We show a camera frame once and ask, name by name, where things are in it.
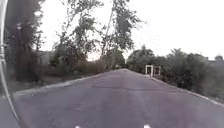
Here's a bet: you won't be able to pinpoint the grey asphalt road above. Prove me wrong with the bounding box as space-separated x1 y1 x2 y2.
12 68 224 128

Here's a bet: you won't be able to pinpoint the row of tall trees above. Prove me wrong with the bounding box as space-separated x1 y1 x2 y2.
4 0 148 85

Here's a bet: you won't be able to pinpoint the dark hedge bushes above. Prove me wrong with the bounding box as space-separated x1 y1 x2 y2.
125 44 224 102

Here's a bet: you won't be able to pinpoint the dark grass verge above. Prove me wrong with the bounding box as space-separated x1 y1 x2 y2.
0 69 116 100

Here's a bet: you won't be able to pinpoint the pale road kerb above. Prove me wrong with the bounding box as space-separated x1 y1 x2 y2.
143 74 224 108

